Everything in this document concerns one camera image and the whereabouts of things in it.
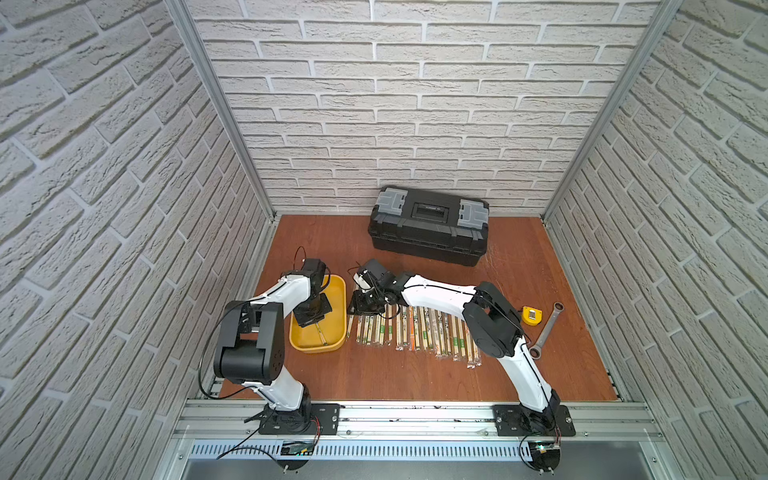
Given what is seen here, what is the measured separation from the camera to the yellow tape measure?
91 cm

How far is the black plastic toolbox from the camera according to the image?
946mm

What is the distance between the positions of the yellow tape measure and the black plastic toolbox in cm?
22
